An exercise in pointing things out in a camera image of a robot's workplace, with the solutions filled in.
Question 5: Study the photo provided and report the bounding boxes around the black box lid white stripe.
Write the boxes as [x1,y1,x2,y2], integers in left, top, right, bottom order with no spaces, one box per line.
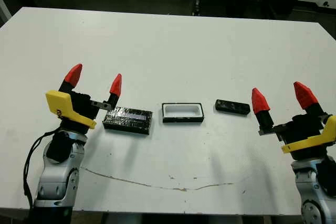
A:
[102,106,154,135]

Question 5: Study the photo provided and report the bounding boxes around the small black camera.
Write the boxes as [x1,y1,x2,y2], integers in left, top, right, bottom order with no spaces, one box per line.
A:
[215,99,250,115]

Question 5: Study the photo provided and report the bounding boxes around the black box base white insert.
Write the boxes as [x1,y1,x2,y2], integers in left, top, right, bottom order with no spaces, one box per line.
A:
[162,102,205,124]

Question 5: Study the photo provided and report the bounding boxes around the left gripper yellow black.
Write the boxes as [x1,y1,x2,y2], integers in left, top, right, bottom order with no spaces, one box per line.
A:
[45,63,123,133]

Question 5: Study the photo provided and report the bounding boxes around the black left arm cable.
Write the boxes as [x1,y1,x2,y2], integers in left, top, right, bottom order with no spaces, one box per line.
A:
[23,126,62,209]

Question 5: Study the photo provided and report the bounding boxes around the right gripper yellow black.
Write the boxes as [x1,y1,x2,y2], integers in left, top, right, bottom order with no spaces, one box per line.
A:
[251,81,336,161]

